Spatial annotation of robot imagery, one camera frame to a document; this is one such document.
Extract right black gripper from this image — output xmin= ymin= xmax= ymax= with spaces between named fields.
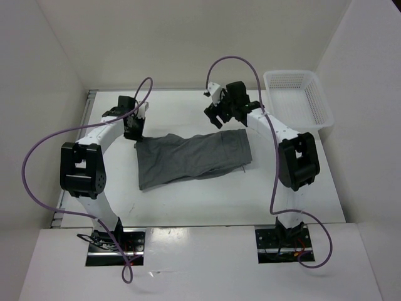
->
xmin=204 ymin=88 xmax=236 ymax=129

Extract grey shorts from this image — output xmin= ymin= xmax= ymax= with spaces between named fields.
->
xmin=135 ymin=129 xmax=253 ymax=191

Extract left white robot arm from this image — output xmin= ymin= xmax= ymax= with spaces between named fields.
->
xmin=60 ymin=96 xmax=148 ymax=251

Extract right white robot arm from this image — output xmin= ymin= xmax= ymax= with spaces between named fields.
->
xmin=204 ymin=82 xmax=320 ymax=246

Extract white perforated plastic basket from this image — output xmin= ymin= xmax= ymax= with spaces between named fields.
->
xmin=263 ymin=70 xmax=334 ymax=130

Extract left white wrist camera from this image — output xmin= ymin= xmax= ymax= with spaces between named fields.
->
xmin=136 ymin=102 xmax=149 ymax=119

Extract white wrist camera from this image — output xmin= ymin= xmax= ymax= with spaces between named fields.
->
xmin=136 ymin=102 xmax=149 ymax=119
xmin=204 ymin=82 xmax=223 ymax=106

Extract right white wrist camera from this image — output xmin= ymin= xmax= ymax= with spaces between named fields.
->
xmin=204 ymin=82 xmax=223 ymax=106

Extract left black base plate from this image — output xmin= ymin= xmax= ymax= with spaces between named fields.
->
xmin=77 ymin=229 xmax=145 ymax=267

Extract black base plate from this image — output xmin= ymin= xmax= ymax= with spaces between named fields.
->
xmin=255 ymin=226 xmax=315 ymax=264
xmin=77 ymin=229 xmax=145 ymax=267

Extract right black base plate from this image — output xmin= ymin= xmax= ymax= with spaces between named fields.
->
xmin=255 ymin=226 xmax=315 ymax=264

